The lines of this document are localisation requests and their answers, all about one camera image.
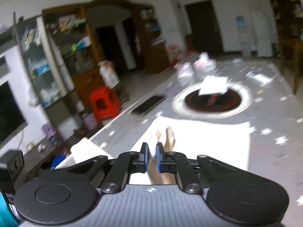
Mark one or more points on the white cloth garment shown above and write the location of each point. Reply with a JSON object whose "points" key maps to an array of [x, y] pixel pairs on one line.
{"points": [[229, 143]]}

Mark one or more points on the white remote control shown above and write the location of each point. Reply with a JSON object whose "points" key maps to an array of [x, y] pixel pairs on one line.
{"points": [[259, 78]]}

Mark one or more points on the black television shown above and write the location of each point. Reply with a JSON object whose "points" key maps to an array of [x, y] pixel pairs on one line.
{"points": [[12, 119]]}

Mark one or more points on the white printed sack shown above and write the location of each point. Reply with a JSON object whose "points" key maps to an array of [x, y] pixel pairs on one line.
{"points": [[108, 73]]}

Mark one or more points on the red plastic stool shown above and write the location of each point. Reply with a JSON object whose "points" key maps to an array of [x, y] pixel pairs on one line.
{"points": [[104, 103]]}

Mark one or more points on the bare foot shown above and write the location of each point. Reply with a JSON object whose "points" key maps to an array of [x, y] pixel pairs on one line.
{"points": [[162, 178]]}

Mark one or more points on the white refrigerator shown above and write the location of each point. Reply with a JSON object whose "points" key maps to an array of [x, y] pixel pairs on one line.
{"points": [[262, 35]]}

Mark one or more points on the floral bedding bundle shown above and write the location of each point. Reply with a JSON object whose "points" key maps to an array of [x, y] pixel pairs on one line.
{"points": [[175, 53]]}

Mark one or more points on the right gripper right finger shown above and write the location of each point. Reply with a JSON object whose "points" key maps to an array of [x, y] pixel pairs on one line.
{"points": [[161, 157]]}

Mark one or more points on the glass shelf cabinet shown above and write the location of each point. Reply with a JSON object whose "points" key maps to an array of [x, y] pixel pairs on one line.
{"points": [[39, 60]]}

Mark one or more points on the pink tissue box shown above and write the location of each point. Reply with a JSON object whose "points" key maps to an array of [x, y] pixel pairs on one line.
{"points": [[204, 64]]}

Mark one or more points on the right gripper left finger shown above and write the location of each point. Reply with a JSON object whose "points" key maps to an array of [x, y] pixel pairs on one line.
{"points": [[143, 157]]}

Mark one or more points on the blue plastic stool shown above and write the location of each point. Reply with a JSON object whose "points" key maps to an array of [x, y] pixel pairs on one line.
{"points": [[57, 160]]}

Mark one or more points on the round black induction cooktop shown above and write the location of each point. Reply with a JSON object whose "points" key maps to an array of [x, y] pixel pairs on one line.
{"points": [[235, 100]]}

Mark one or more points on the wooden display cabinet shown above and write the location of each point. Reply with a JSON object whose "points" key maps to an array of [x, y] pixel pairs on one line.
{"points": [[115, 30]]}

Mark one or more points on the white paper tissue sheet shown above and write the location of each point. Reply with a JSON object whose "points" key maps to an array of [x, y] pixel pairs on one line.
{"points": [[214, 85]]}

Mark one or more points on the small pink tissue pack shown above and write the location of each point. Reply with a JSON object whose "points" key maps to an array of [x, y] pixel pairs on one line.
{"points": [[184, 70]]}

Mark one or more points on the purple patterned bag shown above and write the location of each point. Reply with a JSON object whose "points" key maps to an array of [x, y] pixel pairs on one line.
{"points": [[89, 121]]}

